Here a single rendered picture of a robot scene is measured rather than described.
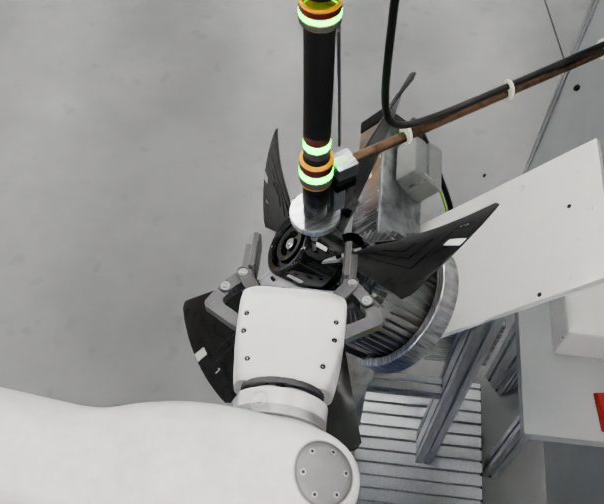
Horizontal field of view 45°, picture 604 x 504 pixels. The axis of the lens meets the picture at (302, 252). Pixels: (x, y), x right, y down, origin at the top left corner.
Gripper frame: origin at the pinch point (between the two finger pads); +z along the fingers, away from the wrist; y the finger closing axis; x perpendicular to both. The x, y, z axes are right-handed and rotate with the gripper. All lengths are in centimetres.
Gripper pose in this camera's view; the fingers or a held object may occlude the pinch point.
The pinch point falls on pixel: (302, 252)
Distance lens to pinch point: 73.6
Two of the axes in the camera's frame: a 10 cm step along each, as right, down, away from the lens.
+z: 1.2, -8.4, 5.3
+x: 0.0, -5.3, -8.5
